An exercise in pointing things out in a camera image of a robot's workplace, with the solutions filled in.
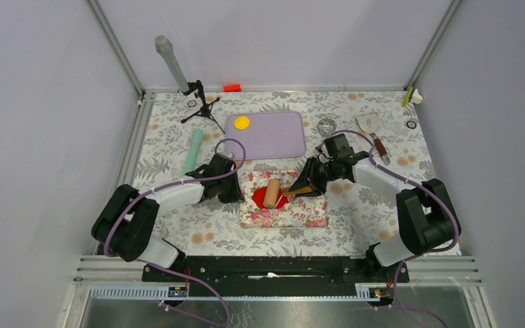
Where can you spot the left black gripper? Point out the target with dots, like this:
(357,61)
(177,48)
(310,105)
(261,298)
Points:
(236,196)

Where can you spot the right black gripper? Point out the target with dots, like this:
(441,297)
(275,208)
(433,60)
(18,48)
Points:
(308,178)

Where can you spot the red dough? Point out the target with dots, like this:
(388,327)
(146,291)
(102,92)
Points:
(259,197)

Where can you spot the floral tray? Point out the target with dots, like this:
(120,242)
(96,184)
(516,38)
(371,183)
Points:
(289,211)

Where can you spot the wooden dough roller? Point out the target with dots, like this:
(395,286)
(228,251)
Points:
(275,183)

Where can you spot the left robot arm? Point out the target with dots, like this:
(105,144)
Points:
(125,225)

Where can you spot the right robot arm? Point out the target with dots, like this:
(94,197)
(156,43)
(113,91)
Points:
(426,218)

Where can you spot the yellow dough disc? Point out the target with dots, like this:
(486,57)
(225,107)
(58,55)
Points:
(242,122)

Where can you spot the metal dough scraper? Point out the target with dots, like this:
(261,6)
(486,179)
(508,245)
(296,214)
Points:
(369,123)

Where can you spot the mint green rolling pin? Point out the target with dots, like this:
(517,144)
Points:
(195,144)

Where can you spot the purple tray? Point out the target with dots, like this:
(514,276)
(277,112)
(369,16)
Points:
(271,135)

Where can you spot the black mini tripod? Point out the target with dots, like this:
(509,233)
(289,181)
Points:
(205,111)

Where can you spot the orange red block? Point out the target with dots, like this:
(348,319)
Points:
(232,88)

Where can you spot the white green clip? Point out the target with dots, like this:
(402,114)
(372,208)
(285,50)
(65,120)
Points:
(412,97)

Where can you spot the grey microphone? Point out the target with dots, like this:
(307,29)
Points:
(165,48)

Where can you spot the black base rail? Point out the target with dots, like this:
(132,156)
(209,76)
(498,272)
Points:
(266,276)

